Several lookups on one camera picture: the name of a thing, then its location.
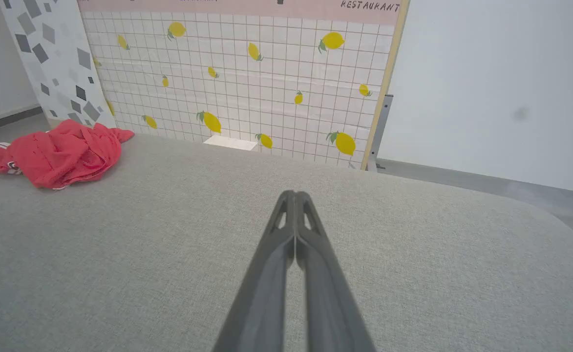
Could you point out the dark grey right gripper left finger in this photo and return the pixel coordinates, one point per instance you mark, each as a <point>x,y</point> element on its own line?
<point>262,293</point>

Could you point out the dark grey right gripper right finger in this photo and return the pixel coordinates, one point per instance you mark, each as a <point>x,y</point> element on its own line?
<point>330,303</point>

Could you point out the red and white shirt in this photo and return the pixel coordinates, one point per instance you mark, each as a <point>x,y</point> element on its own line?
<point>61,156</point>

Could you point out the small white box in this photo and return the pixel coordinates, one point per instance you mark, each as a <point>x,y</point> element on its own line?
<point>230,142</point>

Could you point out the lemon print backdrop panel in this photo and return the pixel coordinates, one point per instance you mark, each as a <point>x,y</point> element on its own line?
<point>247,73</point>

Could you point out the grey terrazzo pattern panel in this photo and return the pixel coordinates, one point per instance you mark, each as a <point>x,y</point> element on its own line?
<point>56,63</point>

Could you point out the metal panel support bracket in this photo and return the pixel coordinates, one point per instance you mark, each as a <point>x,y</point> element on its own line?
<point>381,132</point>

